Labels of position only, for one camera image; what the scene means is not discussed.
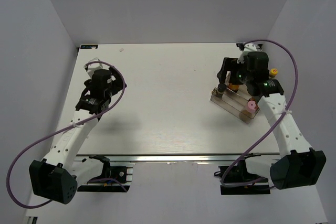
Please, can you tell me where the yellow oil bottle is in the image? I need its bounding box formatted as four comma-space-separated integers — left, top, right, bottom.
269, 68, 278, 79

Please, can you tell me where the black lid pepper shaker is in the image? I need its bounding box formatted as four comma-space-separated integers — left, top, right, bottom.
214, 83, 227, 99

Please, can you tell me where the red lid sauce jar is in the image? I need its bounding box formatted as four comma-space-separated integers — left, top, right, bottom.
226, 72, 240, 93

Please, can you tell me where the pink lid spice shaker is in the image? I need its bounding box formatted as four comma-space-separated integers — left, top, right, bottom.
242, 100, 259, 119

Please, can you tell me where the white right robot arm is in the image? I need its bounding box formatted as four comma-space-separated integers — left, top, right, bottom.
217, 51, 327, 190

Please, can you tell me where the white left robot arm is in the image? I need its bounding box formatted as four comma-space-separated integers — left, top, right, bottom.
29, 67, 127, 204

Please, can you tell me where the blue corner label sticker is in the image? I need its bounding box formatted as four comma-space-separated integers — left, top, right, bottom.
80, 45, 98, 49

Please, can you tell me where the clear tiered acrylic rack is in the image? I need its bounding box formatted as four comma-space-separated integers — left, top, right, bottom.
211, 86, 259, 124

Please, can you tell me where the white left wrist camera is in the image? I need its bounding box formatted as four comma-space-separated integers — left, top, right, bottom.
84, 58, 103, 78

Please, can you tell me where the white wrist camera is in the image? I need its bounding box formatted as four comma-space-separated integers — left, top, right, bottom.
236, 42, 257, 64
84, 58, 103, 78

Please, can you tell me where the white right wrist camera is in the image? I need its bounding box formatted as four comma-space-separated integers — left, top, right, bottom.
236, 42, 257, 64

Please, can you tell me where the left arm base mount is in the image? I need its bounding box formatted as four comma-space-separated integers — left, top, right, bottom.
77, 155, 133, 193

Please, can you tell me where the aluminium rail front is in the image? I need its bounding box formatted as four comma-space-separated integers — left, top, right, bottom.
76, 153, 280, 164

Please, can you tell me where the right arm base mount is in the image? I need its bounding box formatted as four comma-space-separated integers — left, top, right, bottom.
220, 160, 271, 196

